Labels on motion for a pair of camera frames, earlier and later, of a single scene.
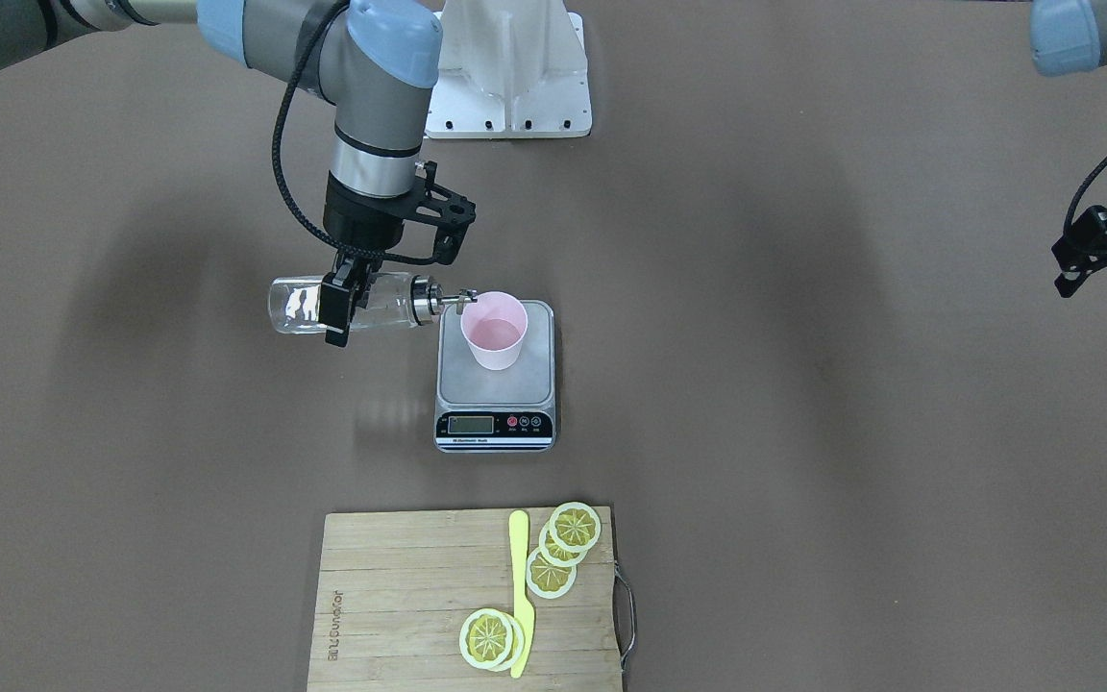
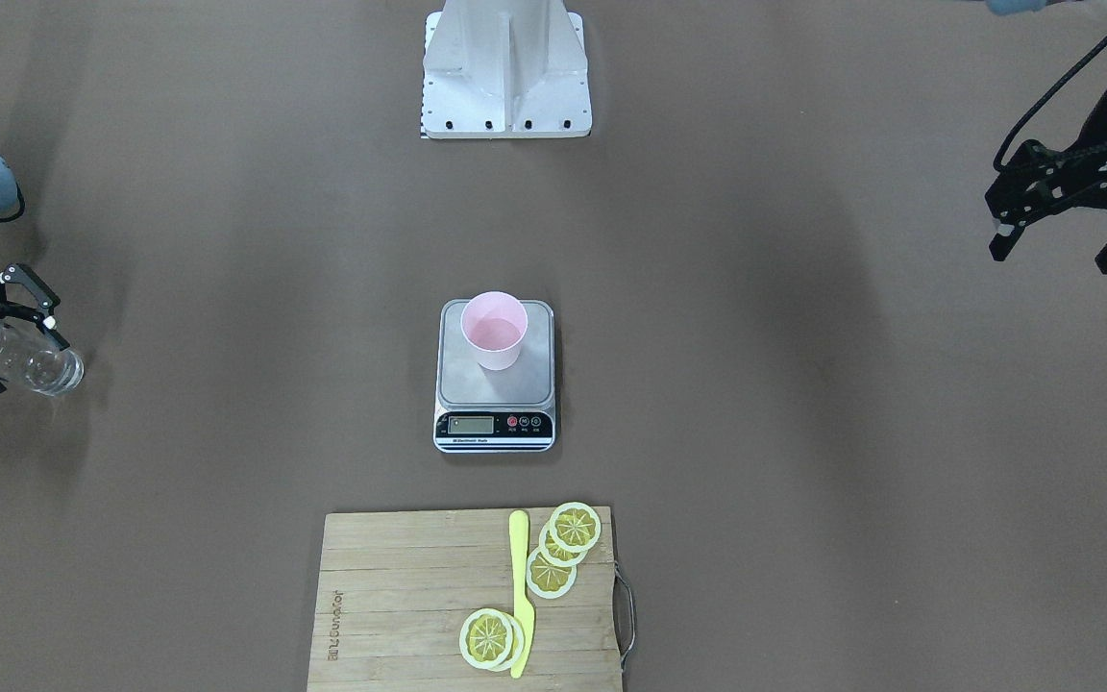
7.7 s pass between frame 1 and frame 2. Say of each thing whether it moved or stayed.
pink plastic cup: stayed
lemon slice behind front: stayed
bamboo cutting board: stayed
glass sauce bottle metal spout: moved
